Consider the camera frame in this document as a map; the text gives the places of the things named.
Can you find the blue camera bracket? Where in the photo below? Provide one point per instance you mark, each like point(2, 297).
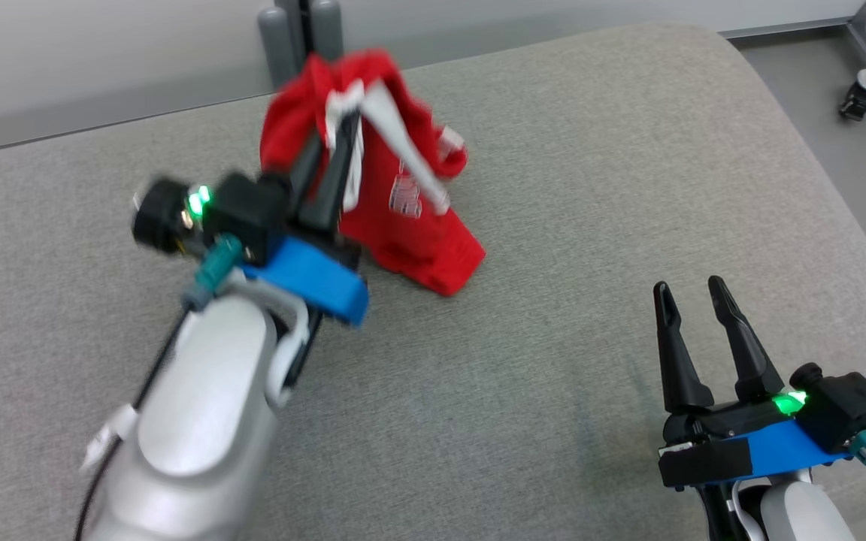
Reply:
point(313, 278)
point(779, 451)

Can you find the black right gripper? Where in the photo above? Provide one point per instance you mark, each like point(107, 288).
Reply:
point(734, 421)

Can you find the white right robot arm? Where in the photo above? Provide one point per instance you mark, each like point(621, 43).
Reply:
point(801, 515)

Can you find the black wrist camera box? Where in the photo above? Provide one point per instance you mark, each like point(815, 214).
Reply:
point(850, 409)
point(245, 214)

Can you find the blue left camera bracket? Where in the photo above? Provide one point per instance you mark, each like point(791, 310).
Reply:
point(313, 278)

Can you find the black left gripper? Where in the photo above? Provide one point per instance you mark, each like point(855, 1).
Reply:
point(164, 214)

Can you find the grey partition post with feet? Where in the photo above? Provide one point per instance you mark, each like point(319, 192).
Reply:
point(275, 45)

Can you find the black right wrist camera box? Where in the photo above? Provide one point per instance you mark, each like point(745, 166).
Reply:
point(850, 409)

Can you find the blue right camera bracket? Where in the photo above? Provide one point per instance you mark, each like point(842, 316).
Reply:
point(779, 451)

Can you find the red shorts with white trim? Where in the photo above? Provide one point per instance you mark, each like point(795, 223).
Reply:
point(403, 240)

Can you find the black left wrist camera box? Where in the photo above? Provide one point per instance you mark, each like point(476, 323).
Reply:
point(245, 214)

